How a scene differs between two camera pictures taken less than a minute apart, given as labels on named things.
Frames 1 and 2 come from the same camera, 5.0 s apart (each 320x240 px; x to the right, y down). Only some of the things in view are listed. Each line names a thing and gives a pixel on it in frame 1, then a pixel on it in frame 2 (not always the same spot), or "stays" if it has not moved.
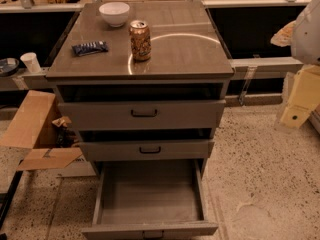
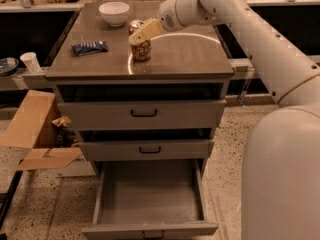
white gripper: (307, 37) → (167, 18)
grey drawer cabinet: (144, 85) stays
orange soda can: (140, 39) stays
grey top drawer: (142, 114) stays
